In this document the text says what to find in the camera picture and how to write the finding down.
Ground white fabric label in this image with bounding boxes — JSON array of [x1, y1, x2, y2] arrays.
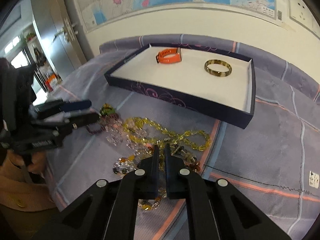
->
[[309, 171, 319, 189]]

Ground grey door with handle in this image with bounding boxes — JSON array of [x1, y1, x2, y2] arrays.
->
[[31, 0, 87, 79]]

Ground orange smart watch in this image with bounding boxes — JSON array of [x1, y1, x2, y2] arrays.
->
[[156, 48, 182, 64]]

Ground dark red bead bracelet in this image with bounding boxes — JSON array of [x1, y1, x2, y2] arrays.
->
[[86, 113, 123, 135]]

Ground green yellow bead bracelet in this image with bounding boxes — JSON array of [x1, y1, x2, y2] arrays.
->
[[98, 102, 118, 117]]

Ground dark purple tray box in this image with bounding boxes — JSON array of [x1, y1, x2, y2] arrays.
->
[[105, 43, 256, 129]]

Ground amber mixed bead necklace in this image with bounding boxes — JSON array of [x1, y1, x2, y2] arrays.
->
[[112, 143, 201, 212]]

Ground person's left hand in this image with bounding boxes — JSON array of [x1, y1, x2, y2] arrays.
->
[[8, 150, 47, 174]]

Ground clear crystal bead bracelet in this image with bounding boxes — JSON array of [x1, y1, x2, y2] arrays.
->
[[105, 119, 151, 156]]

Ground white wall socket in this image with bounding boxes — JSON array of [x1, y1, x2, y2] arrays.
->
[[289, 0, 312, 30]]

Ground purple plaid bed sheet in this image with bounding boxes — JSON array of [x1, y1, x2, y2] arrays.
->
[[46, 50, 319, 239]]

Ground yellow bead necklace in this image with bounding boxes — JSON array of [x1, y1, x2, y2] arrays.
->
[[122, 116, 212, 156]]

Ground tortoiseshell bangle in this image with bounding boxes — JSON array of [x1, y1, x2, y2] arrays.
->
[[204, 59, 232, 77]]

